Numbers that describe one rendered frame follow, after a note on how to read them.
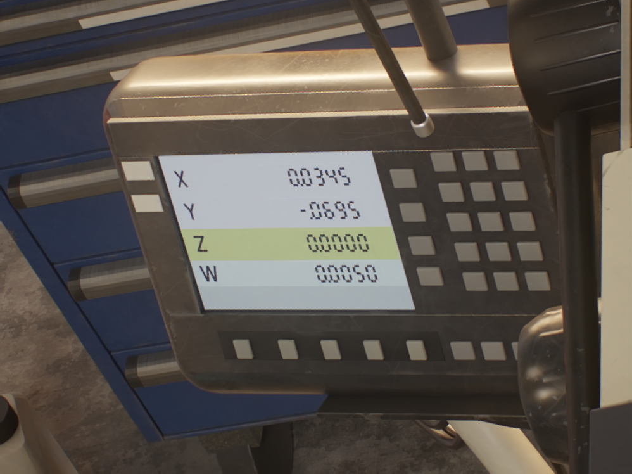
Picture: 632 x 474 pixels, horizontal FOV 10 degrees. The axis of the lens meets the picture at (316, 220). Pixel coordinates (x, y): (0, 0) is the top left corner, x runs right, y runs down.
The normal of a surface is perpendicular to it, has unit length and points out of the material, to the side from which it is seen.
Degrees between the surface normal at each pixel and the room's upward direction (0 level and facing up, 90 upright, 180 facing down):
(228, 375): 76
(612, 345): 0
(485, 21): 90
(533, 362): 31
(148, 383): 90
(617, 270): 0
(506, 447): 50
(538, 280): 71
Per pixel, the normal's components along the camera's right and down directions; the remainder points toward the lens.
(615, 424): -0.36, -0.65
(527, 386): -0.69, -0.02
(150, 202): -0.40, 0.50
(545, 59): -0.29, 0.12
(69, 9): -0.37, -0.12
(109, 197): -0.11, 0.75
